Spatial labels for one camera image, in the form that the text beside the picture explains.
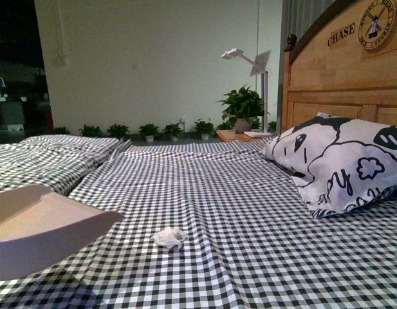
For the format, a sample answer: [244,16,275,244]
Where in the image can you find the white desk lamp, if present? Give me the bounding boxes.
[220,47,273,138]

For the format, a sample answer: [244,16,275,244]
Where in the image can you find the beige plastic dustpan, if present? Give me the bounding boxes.
[0,185,124,281]

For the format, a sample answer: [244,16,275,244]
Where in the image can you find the black white gingham bed sheet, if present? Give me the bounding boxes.
[0,142,397,308]

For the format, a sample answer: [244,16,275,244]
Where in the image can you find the far wooden nightstand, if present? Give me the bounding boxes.
[216,130,275,142]

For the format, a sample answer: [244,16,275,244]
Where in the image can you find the crumpled white tissue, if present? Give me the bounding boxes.
[151,227,188,250]

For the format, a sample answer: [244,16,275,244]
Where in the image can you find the folded gingham quilt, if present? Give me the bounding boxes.
[0,135,131,195]

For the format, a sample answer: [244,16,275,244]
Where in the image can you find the large potted green plant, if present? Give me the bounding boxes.
[219,86,264,133]

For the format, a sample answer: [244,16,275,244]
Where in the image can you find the wooden headboard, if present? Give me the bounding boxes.
[279,1,397,131]

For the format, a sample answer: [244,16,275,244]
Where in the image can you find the black white cartoon pillow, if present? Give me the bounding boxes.
[261,113,397,218]

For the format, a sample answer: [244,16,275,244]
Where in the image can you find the small potted plant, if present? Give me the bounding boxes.
[194,118,215,140]
[139,124,159,142]
[78,124,104,138]
[163,124,185,142]
[53,126,71,135]
[107,124,130,140]

